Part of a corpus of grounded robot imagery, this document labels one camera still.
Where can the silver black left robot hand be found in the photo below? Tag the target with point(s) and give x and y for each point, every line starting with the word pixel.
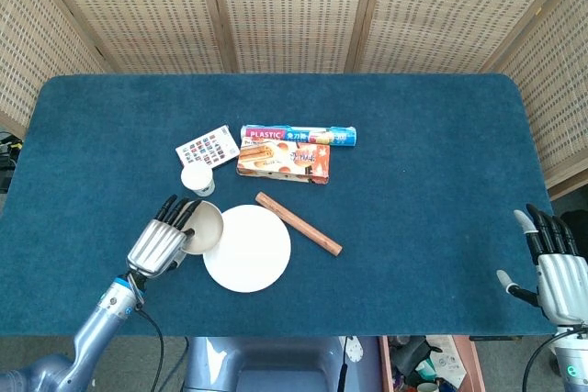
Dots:
pixel 154 247

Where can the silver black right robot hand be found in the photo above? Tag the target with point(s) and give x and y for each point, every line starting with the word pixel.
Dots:
pixel 562 282

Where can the off-white bowl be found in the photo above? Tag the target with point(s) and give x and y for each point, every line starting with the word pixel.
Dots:
pixel 207 227

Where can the small white flower-print paper cup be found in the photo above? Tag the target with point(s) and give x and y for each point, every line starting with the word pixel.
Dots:
pixel 196 177

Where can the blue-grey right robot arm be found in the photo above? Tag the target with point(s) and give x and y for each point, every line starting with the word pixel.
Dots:
pixel 574 360

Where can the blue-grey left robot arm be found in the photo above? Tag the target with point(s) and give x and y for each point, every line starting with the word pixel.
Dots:
pixel 96 332

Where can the white round plate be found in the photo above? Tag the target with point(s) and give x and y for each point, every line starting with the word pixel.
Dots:
pixel 255 256

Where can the small box with coloured squares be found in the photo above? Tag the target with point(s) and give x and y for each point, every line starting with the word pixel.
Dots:
pixel 206 148

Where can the pink storage bin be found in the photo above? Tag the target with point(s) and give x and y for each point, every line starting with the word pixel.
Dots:
pixel 473 364

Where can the white printed paper sheet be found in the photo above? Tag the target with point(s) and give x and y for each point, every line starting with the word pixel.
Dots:
pixel 448 360

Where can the wooden rolling pin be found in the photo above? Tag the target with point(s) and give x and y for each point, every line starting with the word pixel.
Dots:
pixel 298 224

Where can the orange biscuit box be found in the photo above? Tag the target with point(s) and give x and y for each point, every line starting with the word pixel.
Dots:
pixel 285 162

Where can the dark blue tablecloth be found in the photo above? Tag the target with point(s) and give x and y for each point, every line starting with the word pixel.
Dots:
pixel 413 227

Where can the blue-grey robot torso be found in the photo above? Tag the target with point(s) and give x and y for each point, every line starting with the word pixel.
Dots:
pixel 275 364

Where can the dark equipment beside table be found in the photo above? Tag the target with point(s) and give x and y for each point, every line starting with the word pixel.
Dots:
pixel 7 162

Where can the blue pink plastic wrap box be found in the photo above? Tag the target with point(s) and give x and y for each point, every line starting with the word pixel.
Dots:
pixel 298 135

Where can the woven wooden folding screen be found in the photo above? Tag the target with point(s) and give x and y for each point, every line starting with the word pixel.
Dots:
pixel 294 11

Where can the white perforated bracket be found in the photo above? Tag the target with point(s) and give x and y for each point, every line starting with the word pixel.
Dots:
pixel 354 350

